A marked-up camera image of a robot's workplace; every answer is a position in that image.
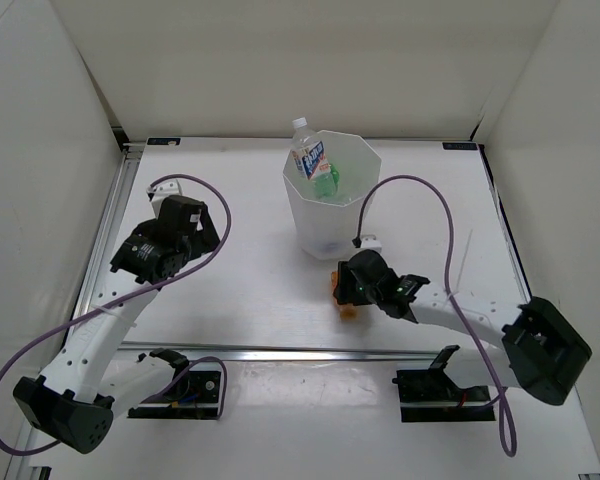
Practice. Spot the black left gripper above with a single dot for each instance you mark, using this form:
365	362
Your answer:
205	239

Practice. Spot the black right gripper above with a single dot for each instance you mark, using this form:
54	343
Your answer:
345	276

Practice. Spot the orange juice bottle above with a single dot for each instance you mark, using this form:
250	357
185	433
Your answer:
346	311

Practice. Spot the green plastic soda bottle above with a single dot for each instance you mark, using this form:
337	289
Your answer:
325	185

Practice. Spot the clear bottle white orange label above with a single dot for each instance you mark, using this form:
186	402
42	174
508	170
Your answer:
308	151

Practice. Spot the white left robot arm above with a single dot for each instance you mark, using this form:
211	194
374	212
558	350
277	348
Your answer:
72	399

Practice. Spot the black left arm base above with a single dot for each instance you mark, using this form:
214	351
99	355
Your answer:
199	395

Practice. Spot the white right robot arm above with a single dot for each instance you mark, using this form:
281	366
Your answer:
264	290

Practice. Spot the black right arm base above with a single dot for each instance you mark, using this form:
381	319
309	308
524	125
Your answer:
429	396

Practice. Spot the white plastic bin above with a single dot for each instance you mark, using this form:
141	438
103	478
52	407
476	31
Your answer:
325	227

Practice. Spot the blue label sticker left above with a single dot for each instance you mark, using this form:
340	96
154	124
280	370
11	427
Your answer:
163	141

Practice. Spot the blue label sticker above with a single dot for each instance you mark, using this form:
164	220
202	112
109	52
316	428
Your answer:
163	141
460	146

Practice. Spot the blue label sticker right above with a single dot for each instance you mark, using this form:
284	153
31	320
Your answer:
460	146

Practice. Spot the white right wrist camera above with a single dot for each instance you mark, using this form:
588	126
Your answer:
367	242

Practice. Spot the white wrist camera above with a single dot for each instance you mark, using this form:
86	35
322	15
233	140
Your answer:
367	242
158	193

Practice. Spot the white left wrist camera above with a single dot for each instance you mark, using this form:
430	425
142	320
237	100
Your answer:
158	193

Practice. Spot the aluminium table rail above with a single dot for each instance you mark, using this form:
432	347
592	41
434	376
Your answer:
419	178

